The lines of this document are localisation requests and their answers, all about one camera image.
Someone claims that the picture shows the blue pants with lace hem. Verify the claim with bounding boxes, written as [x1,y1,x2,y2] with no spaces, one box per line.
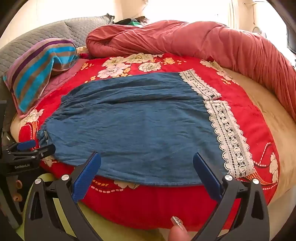
[37,69,257,188]

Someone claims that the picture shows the striped pillow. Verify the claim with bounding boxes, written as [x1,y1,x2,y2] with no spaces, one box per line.
[2,38,80,114]

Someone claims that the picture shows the large grey quilted pillow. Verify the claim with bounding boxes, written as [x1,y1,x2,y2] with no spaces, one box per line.
[0,21,77,77]

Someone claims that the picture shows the red floral blanket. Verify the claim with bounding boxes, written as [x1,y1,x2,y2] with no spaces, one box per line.
[18,53,281,231]

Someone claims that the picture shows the pink quilted cloth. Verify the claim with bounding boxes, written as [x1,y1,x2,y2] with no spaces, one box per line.
[47,59,89,98]

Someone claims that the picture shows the pink-red duvet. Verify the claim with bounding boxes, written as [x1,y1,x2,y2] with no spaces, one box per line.
[85,20,296,127]

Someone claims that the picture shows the green garment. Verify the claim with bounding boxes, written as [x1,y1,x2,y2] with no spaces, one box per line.
[16,173,167,241]

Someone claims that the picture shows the beige bed sheet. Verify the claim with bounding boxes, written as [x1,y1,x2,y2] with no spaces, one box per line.
[222,67,296,209]

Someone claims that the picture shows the person's left hand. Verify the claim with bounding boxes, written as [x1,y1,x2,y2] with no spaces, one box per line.
[13,178,23,203]

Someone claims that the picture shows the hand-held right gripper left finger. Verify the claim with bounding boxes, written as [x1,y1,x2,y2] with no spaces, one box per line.
[24,151,102,241]

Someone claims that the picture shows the pile of clothes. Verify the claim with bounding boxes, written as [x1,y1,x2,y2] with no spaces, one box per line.
[114,16,151,26]

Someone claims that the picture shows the small grey quilted pillow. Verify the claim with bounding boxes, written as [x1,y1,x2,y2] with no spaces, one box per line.
[65,14,115,48]

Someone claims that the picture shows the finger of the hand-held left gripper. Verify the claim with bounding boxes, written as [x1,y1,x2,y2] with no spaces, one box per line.
[2,140,37,153]
[9,144,56,161]

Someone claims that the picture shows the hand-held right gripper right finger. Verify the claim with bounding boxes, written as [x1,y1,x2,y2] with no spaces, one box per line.
[193,152,270,241]

